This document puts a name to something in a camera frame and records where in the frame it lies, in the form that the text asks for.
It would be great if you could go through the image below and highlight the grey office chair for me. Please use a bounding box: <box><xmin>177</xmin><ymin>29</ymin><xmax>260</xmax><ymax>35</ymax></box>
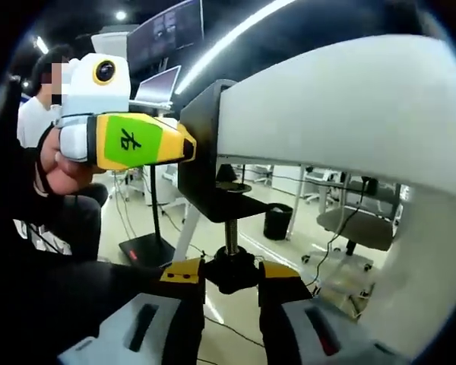
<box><xmin>299</xmin><ymin>207</ymin><xmax>395</xmax><ymax>273</ymax></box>

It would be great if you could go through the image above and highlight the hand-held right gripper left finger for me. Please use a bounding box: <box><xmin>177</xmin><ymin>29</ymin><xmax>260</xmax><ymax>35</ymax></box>
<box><xmin>59</xmin><ymin>258</ymin><xmax>207</xmax><ymax>365</ymax></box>

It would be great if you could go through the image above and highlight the person's left hand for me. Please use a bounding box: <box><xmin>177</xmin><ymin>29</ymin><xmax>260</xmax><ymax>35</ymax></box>
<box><xmin>37</xmin><ymin>123</ymin><xmax>113</xmax><ymax>198</ymax></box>

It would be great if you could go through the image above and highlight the large dark hanging screen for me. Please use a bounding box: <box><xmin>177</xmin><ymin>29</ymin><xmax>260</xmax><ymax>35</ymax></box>
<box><xmin>127</xmin><ymin>0</ymin><xmax>205</xmax><ymax>73</ymax></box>

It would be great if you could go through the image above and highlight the black clamp fixed fixture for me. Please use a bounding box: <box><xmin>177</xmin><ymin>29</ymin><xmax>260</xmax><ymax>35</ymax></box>
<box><xmin>179</xmin><ymin>78</ymin><xmax>269</xmax><ymax>224</ymax></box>

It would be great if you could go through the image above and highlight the white ceiling air conditioner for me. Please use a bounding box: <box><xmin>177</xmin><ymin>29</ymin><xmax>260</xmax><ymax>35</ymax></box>
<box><xmin>90</xmin><ymin>32</ymin><xmax>132</xmax><ymax>58</ymax></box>

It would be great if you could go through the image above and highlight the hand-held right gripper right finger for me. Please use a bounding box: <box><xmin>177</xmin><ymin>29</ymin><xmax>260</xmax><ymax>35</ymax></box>
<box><xmin>258</xmin><ymin>260</ymin><xmax>410</xmax><ymax>365</ymax></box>

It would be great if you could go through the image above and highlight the curved ceiling light strip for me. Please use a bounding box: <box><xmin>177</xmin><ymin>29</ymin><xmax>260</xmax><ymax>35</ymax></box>
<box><xmin>173</xmin><ymin>0</ymin><xmax>301</xmax><ymax>95</ymax></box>

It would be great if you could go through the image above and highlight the white desk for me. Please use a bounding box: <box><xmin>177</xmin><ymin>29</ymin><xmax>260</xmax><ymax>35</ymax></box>
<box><xmin>157</xmin><ymin>33</ymin><xmax>456</xmax><ymax>358</ymax></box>

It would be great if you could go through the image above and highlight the person's black printed shirt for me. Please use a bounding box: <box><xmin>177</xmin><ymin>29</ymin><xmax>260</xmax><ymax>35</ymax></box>
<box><xmin>7</xmin><ymin>212</ymin><xmax>75</xmax><ymax>259</ymax></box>

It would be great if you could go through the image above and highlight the silver laptop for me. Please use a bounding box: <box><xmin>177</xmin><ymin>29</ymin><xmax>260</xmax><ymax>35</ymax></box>
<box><xmin>134</xmin><ymin>65</ymin><xmax>182</xmax><ymax>111</ymax></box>

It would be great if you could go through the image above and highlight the black waste bin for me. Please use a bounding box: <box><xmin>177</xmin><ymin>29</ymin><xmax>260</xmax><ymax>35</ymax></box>
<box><xmin>263</xmin><ymin>203</ymin><xmax>293</xmax><ymax>241</ymax></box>

